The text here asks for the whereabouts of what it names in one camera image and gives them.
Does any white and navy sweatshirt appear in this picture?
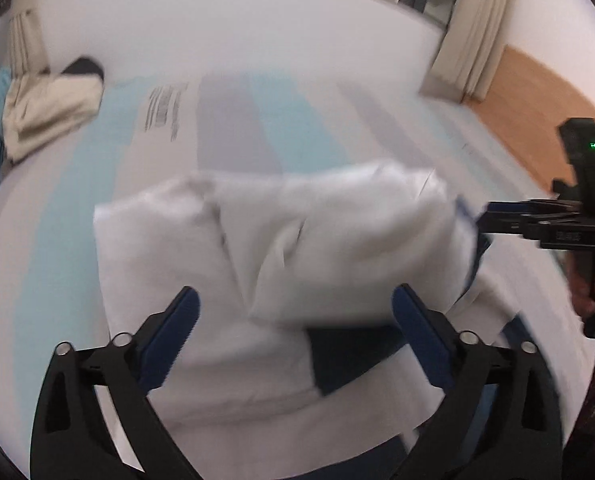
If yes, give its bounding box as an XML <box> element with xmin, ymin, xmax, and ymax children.
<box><xmin>93</xmin><ymin>160</ymin><xmax>593</xmax><ymax>479</ymax></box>

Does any striped pastel bed sheet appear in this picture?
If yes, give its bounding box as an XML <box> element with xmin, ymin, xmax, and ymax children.
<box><xmin>0</xmin><ymin>71</ymin><xmax>579</xmax><ymax>480</ymax></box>

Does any beige and black folded garment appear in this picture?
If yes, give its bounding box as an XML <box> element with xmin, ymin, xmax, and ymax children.
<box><xmin>2</xmin><ymin>56</ymin><xmax>104</xmax><ymax>164</ymax></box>

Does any beige tied curtain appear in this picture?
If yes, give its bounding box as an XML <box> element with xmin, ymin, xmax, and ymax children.
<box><xmin>9</xmin><ymin>9</ymin><xmax>50</xmax><ymax>78</ymax></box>

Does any beige curtain by window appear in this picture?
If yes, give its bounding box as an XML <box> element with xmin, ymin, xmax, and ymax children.
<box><xmin>420</xmin><ymin>0</ymin><xmax>512</xmax><ymax>103</ymax></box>

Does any right hand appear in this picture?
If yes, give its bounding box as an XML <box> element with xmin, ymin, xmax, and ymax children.
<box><xmin>565</xmin><ymin>252</ymin><xmax>595</xmax><ymax>320</ymax></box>

